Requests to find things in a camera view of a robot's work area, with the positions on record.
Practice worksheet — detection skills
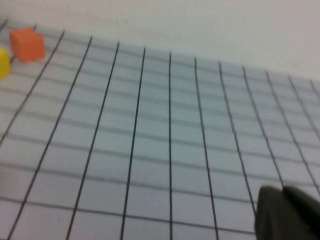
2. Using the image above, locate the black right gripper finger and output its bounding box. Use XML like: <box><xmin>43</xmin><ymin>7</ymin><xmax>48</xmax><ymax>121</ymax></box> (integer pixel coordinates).
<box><xmin>254</xmin><ymin>185</ymin><xmax>320</xmax><ymax>240</ymax></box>

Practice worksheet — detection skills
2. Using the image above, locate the grey grid-pattern tablecloth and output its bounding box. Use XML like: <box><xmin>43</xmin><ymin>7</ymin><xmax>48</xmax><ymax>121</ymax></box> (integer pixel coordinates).
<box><xmin>0</xmin><ymin>18</ymin><xmax>320</xmax><ymax>240</ymax></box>

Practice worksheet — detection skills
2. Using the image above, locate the orange foam cube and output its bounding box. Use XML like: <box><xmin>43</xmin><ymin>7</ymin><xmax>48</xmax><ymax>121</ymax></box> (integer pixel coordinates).
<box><xmin>9</xmin><ymin>26</ymin><xmax>46</xmax><ymax>63</ymax></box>

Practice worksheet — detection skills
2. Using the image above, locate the plain yellow foam cube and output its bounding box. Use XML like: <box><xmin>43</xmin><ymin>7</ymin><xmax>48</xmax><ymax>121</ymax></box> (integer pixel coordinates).
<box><xmin>0</xmin><ymin>48</ymin><xmax>11</xmax><ymax>81</ymax></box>

